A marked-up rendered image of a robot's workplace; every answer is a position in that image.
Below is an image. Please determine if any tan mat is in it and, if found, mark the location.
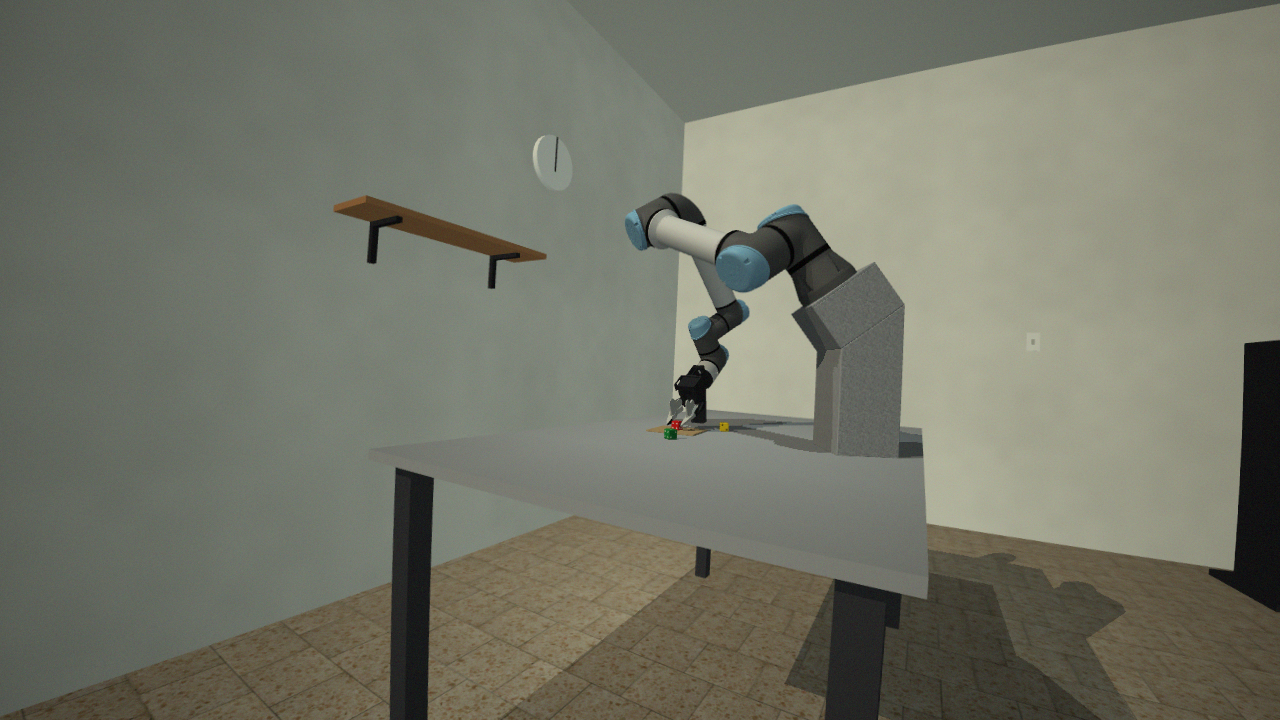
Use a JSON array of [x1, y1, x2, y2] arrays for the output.
[[646, 425, 707, 436]]

